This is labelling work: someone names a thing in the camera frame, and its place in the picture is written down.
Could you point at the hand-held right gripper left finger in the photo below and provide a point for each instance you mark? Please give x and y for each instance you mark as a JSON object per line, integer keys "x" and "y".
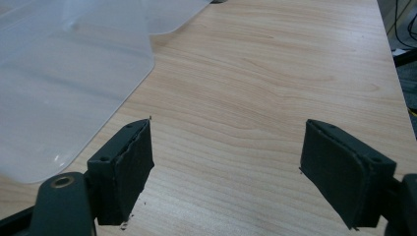
{"x": 121, "y": 173}

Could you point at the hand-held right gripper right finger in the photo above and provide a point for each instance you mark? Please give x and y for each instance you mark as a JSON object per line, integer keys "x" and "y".
{"x": 341, "y": 170}

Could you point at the black metal stand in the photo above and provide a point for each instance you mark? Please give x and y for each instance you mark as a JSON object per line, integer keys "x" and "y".
{"x": 405, "y": 58}

